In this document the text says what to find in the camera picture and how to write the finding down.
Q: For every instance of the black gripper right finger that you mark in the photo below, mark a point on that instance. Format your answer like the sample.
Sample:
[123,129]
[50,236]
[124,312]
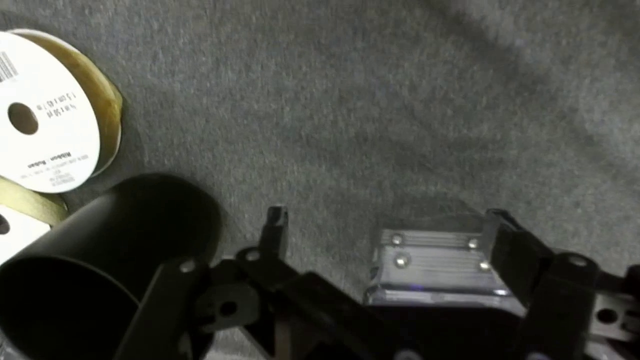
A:
[441,266]

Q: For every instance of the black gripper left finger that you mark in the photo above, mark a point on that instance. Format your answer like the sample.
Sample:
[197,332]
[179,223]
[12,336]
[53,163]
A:
[277,232]

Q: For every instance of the grey table cloth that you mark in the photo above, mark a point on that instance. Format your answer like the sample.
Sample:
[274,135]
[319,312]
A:
[373,112]

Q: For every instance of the black cup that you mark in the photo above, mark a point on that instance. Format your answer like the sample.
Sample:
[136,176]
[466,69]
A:
[113,266]

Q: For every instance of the white spool gold ribbon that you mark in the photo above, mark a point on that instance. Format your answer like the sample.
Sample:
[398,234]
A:
[47,112]
[20,223]

